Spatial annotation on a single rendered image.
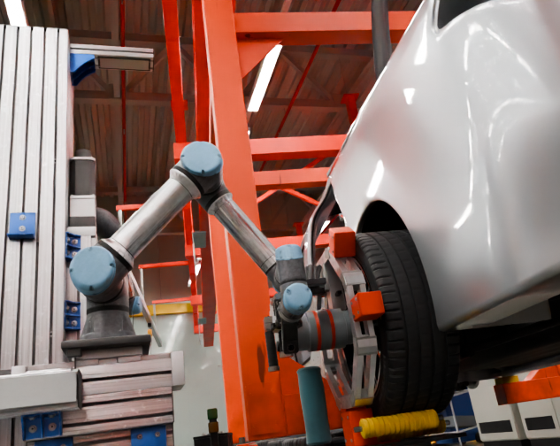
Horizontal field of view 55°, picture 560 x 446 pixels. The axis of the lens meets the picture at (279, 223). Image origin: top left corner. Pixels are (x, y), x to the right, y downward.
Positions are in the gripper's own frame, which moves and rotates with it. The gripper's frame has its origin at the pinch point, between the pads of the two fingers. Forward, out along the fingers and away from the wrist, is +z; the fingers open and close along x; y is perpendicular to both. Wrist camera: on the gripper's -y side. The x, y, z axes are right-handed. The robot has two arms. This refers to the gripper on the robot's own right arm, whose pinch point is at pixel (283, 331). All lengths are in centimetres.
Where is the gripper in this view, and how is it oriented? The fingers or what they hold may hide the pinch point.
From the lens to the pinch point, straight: 174.4
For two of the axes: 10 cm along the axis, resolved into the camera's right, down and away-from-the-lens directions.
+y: -1.3, -9.2, 3.7
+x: -9.8, 0.8, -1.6
